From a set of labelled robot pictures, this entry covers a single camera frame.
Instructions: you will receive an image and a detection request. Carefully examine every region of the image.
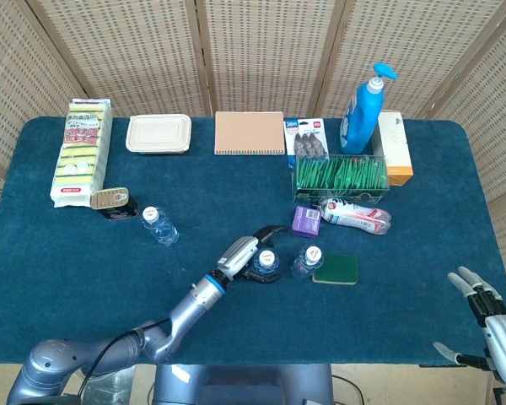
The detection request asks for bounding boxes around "binder clip blister pack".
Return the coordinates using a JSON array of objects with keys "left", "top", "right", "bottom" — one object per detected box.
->
[{"left": 283, "top": 118, "right": 331, "bottom": 160}]

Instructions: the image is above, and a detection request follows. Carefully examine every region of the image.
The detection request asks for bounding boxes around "white and orange carton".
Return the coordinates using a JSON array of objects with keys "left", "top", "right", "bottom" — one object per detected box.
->
[{"left": 373, "top": 110, "right": 415, "bottom": 187}]

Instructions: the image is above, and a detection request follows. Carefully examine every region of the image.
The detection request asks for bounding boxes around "beige lidded food container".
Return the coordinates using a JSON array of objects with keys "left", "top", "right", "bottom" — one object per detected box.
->
[{"left": 125, "top": 114, "right": 193, "bottom": 154}]

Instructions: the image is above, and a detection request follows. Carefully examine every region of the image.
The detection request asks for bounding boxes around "clear water bottle white cap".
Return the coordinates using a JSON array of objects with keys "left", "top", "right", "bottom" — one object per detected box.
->
[
  {"left": 289, "top": 245, "right": 324, "bottom": 280},
  {"left": 141, "top": 206, "right": 180, "bottom": 248},
  {"left": 252, "top": 249, "right": 281, "bottom": 276}
]

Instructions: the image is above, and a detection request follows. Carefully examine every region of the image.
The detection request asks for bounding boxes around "yellow sponge multipack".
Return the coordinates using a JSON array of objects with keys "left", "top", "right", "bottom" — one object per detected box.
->
[{"left": 49, "top": 98, "right": 114, "bottom": 208}]

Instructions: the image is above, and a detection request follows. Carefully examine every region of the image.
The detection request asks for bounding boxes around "kraft spiral notebook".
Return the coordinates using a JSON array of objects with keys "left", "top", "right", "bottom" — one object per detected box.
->
[{"left": 213, "top": 111, "right": 287, "bottom": 157}]

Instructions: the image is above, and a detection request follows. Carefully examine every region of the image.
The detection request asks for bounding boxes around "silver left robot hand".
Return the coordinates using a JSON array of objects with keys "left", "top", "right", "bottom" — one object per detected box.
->
[{"left": 216, "top": 224, "right": 288, "bottom": 284}]

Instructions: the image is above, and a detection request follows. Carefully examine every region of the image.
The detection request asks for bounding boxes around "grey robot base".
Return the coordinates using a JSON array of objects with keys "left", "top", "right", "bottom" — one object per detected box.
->
[{"left": 151, "top": 363, "right": 334, "bottom": 405}]

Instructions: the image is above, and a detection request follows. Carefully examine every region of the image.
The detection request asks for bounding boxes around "green and yellow scouring sponge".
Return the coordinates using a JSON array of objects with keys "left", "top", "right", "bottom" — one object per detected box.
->
[{"left": 311, "top": 252, "right": 359, "bottom": 286}]

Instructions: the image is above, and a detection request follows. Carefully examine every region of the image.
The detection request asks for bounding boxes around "red and white plastic pouch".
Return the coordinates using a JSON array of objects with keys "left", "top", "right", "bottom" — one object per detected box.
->
[{"left": 319, "top": 197, "right": 392, "bottom": 235}]

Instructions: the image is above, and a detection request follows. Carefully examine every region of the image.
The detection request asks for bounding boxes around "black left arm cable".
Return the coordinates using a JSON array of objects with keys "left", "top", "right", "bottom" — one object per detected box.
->
[{"left": 78, "top": 318, "right": 172, "bottom": 405}]

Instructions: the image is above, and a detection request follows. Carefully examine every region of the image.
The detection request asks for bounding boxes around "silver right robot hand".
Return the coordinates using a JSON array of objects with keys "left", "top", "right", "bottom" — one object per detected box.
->
[{"left": 433, "top": 265, "right": 506, "bottom": 385}]

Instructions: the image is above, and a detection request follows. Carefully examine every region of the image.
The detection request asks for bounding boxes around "woven folding screen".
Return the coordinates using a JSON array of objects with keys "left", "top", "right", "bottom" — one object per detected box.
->
[{"left": 0, "top": 0, "right": 506, "bottom": 334}]

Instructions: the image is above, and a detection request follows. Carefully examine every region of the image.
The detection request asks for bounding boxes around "blue table cloth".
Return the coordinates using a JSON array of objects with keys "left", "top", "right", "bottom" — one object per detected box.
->
[{"left": 0, "top": 116, "right": 506, "bottom": 366}]

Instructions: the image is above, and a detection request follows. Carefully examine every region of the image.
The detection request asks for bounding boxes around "metal table leg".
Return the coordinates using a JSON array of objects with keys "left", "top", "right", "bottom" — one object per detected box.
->
[{"left": 82, "top": 364, "right": 136, "bottom": 405}]

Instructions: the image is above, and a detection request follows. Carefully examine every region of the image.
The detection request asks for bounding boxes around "blue pump dispenser bottle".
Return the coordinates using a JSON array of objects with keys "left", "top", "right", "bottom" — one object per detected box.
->
[{"left": 339, "top": 62, "right": 399, "bottom": 155}]

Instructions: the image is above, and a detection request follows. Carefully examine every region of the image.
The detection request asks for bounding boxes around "small purple box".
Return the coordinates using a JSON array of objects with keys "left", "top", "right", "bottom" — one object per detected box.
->
[{"left": 291, "top": 205, "right": 322, "bottom": 239}]

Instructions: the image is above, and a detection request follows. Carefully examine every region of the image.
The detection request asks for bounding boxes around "black floor cable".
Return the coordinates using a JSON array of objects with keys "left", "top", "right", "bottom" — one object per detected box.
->
[{"left": 331, "top": 373, "right": 366, "bottom": 405}]

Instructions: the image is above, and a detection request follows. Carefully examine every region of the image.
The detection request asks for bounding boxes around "black luncheon meat can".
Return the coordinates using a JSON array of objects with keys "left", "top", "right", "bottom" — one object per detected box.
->
[{"left": 89, "top": 186, "right": 139, "bottom": 222}]

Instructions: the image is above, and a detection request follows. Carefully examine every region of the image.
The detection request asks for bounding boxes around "clear box of green sachets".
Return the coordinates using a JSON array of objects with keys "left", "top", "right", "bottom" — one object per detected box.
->
[{"left": 292, "top": 154, "right": 391, "bottom": 203}]

